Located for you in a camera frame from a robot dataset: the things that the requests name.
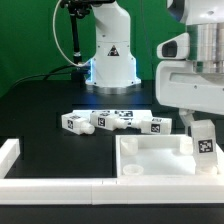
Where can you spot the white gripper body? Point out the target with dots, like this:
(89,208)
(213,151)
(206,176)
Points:
(179,85)

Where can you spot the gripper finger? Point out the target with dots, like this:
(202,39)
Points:
(187,117)

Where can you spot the white square tabletop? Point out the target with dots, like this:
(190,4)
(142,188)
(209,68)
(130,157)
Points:
(155,155)

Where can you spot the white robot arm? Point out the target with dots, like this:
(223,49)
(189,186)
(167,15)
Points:
(113,68)

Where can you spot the white tag sheet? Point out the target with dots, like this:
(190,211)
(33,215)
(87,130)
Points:
(124,114)

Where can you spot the white U-shaped fence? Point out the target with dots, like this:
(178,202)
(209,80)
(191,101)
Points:
(135,189)

